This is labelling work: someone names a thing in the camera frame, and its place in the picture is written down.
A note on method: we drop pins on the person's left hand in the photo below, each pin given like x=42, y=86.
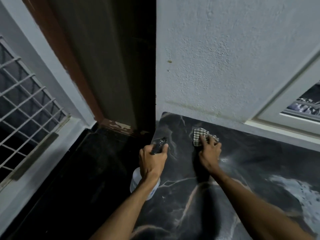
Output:
x=149, y=163

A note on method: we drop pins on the person's right hand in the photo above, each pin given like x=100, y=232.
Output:
x=209, y=154

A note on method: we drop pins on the person's right fingers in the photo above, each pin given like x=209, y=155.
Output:
x=207, y=141

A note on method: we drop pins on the checkered cleaning cloth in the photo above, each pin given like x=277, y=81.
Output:
x=198, y=136

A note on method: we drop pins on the clear spray bottle black nozzle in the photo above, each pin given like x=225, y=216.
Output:
x=158, y=146

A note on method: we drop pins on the person's right forearm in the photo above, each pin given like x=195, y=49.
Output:
x=257, y=209

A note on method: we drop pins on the person's left forearm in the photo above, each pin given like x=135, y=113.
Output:
x=125, y=208

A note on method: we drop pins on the white framed window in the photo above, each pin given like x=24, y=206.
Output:
x=292, y=97

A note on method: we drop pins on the dark wooden door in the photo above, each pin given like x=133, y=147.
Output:
x=112, y=59

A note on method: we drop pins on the white metal window grille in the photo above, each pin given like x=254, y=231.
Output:
x=22, y=107

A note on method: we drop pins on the brown wooden door frame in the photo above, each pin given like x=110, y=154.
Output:
x=75, y=64

